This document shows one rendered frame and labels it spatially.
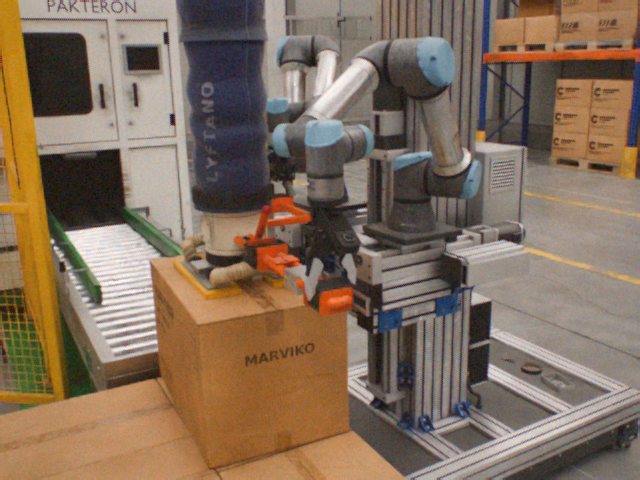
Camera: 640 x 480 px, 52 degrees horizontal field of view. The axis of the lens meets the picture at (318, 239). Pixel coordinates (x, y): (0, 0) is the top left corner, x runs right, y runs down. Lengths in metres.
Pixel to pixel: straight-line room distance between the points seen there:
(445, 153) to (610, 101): 7.91
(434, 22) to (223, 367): 1.26
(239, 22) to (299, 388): 0.95
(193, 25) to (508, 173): 1.23
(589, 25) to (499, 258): 7.94
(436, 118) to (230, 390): 0.87
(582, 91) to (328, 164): 8.78
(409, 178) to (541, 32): 8.55
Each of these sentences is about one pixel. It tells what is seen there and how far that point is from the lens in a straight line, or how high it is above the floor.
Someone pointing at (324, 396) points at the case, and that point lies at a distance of 1.82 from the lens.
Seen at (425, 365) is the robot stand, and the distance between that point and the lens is 2.46.
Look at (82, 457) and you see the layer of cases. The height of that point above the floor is 0.54.
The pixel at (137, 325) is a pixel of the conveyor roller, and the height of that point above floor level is 0.55.
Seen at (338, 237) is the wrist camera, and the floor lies 1.21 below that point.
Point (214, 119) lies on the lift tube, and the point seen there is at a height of 1.40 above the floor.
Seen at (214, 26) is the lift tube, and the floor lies 1.63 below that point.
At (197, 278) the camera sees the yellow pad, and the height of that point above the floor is 0.97.
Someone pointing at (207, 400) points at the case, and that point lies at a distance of 1.70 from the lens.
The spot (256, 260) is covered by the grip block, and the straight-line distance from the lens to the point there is 1.64.
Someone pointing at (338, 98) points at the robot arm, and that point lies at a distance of 1.56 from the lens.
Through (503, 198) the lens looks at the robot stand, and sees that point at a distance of 2.44.
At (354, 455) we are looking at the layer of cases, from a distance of 1.82.
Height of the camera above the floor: 1.54
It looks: 15 degrees down
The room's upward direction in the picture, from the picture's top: 1 degrees counter-clockwise
